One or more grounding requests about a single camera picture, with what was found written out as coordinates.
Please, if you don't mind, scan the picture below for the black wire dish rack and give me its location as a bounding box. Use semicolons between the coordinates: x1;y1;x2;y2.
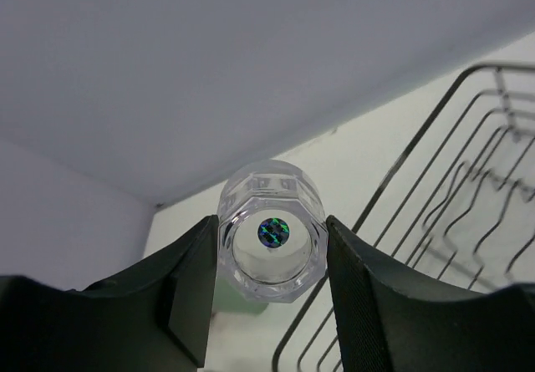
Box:
271;62;534;371

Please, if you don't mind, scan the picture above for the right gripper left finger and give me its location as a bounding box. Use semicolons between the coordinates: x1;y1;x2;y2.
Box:
1;216;218;371

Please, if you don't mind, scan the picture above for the mint green cup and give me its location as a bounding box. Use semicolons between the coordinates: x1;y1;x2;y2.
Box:
212;279;268;315

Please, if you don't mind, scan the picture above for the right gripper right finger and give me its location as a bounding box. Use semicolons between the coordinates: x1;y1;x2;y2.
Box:
327;216;534;371

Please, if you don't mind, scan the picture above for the small clear glass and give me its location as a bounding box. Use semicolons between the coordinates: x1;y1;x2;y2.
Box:
217;159;329;303

